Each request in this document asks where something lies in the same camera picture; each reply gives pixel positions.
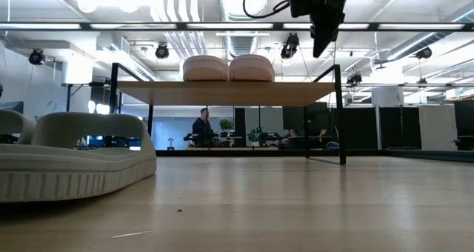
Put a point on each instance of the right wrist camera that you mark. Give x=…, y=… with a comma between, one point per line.
x=300, y=3

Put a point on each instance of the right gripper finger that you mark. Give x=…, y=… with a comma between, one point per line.
x=329, y=33
x=319, y=39

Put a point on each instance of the black background monitor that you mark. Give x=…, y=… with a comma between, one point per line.
x=296, y=116

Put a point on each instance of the pink slide sandal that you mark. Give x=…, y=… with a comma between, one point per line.
x=205, y=69
x=252, y=69

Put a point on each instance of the black room partition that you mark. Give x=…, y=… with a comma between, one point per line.
x=364, y=128
x=400, y=128

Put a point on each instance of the blue wall screen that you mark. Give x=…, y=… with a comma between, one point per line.
x=11, y=107

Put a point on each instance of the green potted plant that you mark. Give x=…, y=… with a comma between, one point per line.
x=254, y=135
x=226, y=125

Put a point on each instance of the black ceiling spotlight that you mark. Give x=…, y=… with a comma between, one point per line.
x=424, y=53
x=37, y=57
x=161, y=52
x=354, y=78
x=290, y=46

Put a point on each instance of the person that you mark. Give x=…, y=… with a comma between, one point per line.
x=201, y=128
x=293, y=134

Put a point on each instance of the grey slide sandal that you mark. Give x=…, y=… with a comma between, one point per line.
x=15, y=126
x=74, y=166

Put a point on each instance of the wooden shelf with black frame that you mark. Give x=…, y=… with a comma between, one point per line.
x=226, y=92

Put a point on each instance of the black metal rig frame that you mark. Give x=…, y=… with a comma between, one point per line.
x=229, y=26

